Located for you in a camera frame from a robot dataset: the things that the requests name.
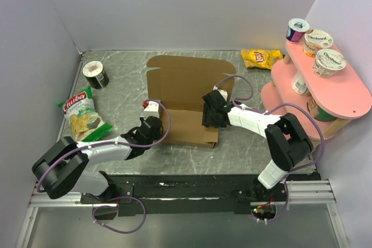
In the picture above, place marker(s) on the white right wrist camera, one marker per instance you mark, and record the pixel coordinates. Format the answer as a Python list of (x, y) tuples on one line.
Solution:
[(222, 92)]

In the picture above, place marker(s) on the yellow Lays chips bag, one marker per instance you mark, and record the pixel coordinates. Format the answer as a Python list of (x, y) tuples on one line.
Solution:
[(260, 58)]

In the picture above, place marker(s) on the chobani yogurt cup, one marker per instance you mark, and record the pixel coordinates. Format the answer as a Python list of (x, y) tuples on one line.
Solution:
[(328, 62), (316, 40)]

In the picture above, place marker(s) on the green can lower shelf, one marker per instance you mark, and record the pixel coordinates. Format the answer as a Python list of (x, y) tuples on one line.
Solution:
[(317, 112)]

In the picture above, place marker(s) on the pink three-tier shelf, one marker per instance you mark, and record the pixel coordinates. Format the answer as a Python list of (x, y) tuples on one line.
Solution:
[(344, 95)]

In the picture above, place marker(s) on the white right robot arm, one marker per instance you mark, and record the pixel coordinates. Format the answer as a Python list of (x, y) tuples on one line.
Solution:
[(288, 142)]

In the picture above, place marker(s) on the Chobani yogurt cup rear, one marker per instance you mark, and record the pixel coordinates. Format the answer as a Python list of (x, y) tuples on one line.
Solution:
[(316, 40)]

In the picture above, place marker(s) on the aluminium rail frame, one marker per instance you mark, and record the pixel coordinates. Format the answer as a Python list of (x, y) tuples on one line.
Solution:
[(299, 189)]

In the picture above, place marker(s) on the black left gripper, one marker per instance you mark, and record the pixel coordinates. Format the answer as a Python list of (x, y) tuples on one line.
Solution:
[(158, 134)]

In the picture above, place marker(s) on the green Chuba chips bag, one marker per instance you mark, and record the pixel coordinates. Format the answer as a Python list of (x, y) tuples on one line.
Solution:
[(85, 122)]

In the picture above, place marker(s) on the purple white yogurt cup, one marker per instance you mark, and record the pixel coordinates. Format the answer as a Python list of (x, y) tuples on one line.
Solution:
[(296, 29)]

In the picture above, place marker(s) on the brown cardboard box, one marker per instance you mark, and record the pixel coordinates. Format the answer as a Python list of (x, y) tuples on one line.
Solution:
[(180, 83)]

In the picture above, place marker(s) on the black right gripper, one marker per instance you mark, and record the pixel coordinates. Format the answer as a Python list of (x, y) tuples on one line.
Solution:
[(207, 119)]

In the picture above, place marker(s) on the white cup middle shelf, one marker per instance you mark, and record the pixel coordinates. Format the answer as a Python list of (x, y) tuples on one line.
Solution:
[(299, 86)]

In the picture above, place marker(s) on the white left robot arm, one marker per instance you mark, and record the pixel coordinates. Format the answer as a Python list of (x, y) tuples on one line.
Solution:
[(62, 168)]

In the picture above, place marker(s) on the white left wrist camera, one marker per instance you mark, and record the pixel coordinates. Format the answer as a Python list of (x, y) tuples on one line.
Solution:
[(151, 109)]

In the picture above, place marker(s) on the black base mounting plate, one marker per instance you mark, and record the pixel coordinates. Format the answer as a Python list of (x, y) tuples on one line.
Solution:
[(179, 194)]

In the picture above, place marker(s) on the black can white lid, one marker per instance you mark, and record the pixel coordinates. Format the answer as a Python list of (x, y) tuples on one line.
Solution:
[(95, 74)]

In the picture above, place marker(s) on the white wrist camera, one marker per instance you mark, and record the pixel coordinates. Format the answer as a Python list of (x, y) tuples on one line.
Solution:
[(222, 92), (151, 109)]

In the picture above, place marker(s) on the Chobani yogurt cup front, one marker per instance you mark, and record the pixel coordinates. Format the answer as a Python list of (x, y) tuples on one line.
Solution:
[(328, 62)]

